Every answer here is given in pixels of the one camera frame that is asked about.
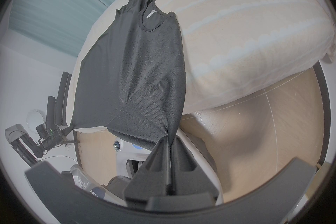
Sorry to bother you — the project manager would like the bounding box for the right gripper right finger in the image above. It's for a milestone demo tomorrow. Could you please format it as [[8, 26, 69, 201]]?
[[171, 136, 220, 205]]

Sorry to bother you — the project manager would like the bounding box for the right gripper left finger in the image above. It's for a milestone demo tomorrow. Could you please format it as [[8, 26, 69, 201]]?
[[125, 136, 169, 202]]

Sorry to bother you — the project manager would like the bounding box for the black T-shirt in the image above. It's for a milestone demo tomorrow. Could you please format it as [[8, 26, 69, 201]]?
[[69, 0, 187, 151]]

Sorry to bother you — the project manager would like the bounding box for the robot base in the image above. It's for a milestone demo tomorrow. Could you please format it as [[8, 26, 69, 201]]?
[[61, 128, 224, 208]]

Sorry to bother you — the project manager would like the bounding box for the bed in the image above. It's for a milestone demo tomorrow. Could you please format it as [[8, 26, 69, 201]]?
[[64, 0, 336, 135]]

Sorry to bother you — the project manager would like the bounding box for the round white mirror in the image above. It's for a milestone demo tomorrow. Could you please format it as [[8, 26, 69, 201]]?
[[27, 110, 44, 135]]

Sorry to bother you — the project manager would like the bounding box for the black chest of drawers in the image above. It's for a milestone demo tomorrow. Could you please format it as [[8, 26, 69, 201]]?
[[60, 72, 73, 124]]

